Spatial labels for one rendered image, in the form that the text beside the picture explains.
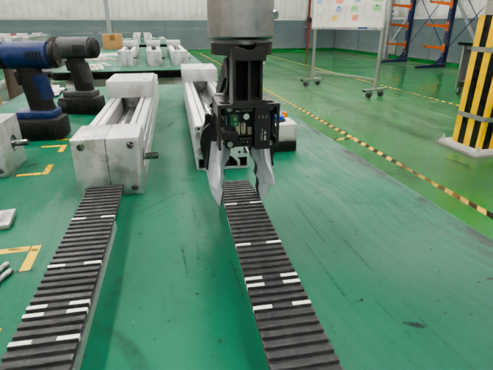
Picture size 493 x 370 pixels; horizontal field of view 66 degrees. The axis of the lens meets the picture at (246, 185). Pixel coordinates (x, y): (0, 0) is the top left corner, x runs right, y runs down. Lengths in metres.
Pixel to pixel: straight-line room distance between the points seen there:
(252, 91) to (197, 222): 0.20
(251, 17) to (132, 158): 0.30
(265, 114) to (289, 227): 0.17
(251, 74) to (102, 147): 0.28
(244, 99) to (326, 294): 0.23
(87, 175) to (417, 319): 0.49
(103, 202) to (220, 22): 0.28
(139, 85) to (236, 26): 0.60
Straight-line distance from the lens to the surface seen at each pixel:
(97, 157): 0.62
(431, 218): 0.60
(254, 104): 0.43
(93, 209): 0.52
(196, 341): 0.36
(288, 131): 0.81
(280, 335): 0.31
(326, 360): 0.30
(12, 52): 1.01
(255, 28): 0.43
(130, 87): 1.01
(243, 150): 0.72
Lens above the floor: 1.03
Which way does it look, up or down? 23 degrees down
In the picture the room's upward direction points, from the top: straight up
